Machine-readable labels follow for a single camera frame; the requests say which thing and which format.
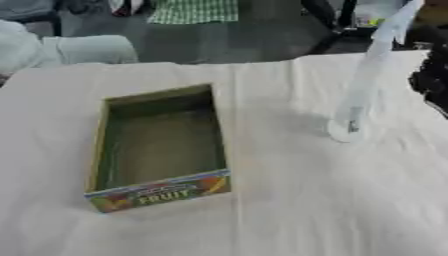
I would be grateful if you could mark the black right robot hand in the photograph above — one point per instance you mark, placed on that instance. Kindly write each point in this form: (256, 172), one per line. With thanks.
(434, 80)

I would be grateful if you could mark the cardboard box with green inside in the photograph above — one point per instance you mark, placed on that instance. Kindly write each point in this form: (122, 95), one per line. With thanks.
(160, 146)

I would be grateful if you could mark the black tripod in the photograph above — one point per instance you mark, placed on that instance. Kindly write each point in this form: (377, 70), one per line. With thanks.
(332, 28)

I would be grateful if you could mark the green and white checked cloth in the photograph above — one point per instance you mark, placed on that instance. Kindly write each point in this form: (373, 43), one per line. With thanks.
(192, 11)

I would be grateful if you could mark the person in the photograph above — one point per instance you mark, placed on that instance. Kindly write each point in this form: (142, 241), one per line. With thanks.
(70, 50)

